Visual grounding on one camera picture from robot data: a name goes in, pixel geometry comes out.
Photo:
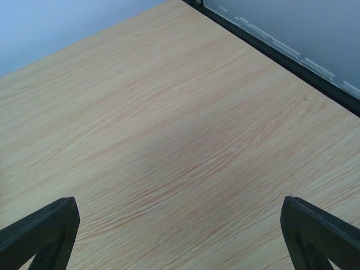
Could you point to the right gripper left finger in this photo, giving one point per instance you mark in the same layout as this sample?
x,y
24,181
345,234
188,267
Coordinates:
x,y
46,236

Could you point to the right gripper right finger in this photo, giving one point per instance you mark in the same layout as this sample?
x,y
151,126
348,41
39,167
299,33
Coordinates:
x,y
316,239

